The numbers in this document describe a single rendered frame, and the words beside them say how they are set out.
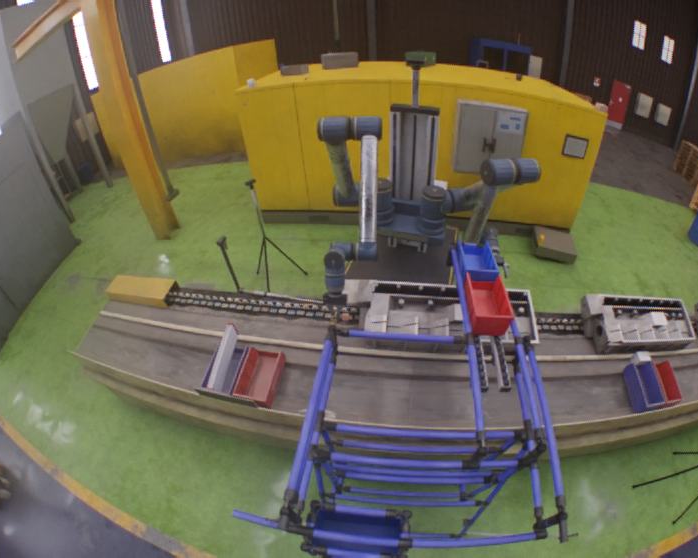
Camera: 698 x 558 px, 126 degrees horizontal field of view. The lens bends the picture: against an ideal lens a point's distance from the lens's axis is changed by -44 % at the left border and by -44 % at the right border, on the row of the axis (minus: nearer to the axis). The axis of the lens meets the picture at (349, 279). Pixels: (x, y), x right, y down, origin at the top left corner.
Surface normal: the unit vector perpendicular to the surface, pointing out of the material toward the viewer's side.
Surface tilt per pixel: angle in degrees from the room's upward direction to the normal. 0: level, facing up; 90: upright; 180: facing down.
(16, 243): 90
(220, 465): 0
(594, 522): 0
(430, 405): 0
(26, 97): 90
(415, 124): 90
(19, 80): 90
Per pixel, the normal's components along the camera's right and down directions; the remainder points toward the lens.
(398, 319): -0.08, -0.59
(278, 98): -0.15, 0.70
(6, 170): 0.99, 0.06
